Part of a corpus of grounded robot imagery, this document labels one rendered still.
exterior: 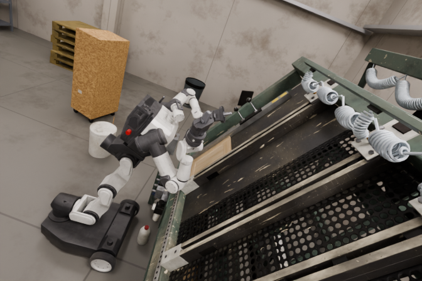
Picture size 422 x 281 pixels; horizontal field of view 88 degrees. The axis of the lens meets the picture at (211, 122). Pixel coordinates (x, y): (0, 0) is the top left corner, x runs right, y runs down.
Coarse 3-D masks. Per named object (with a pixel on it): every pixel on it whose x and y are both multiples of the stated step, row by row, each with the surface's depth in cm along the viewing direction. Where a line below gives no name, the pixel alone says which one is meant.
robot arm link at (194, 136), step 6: (198, 120) 99; (210, 120) 103; (192, 126) 98; (198, 126) 97; (204, 126) 98; (192, 132) 104; (198, 132) 100; (204, 132) 104; (192, 138) 103; (198, 138) 103; (204, 138) 106
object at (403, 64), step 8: (376, 48) 162; (368, 56) 167; (376, 56) 158; (384, 56) 151; (392, 56) 144; (400, 56) 139; (408, 56) 133; (368, 64) 167; (376, 64) 157; (384, 64) 149; (392, 64) 142; (400, 64) 137; (408, 64) 131; (416, 64) 126; (400, 72) 138; (408, 72) 130; (416, 72) 125; (360, 80) 173
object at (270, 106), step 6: (288, 96) 155; (270, 102) 162; (276, 102) 158; (282, 102) 157; (264, 108) 161; (270, 108) 160; (258, 114) 163; (264, 114) 162; (252, 120) 165; (234, 126) 173; (240, 126) 168; (246, 126) 168; (228, 132) 172; (234, 132) 171; (222, 138) 173; (210, 144) 178; (204, 150) 179; (192, 156) 185
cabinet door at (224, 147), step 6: (228, 138) 170; (216, 144) 176; (222, 144) 169; (228, 144) 162; (210, 150) 175; (216, 150) 169; (222, 150) 162; (228, 150) 156; (198, 156) 182; (204, 156) 175; (210, 156) 168; (216, 156) 161; (192, 162) 181; (198, 162) 174; (204, 162) 167; (210, 162) 160; (192, 168) 173; (198, 168) 166; (192, 174) 165
